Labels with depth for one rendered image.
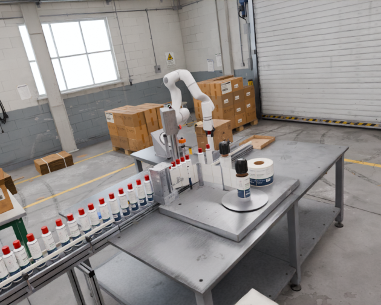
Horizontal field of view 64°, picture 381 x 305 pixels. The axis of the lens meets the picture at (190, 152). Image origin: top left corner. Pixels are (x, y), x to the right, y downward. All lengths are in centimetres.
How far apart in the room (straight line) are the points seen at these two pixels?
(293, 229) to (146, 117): 414
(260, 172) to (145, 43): 684
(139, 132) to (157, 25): 391
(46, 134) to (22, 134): 50
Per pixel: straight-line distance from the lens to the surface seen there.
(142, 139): 592
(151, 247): 189
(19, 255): 190
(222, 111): 627
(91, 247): 200
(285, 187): 225
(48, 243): 194
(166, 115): 232
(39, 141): 756
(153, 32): 884
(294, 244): 246
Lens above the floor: 190
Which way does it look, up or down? 19 degrees down
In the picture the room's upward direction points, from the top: 9 degrees counter-clockwise
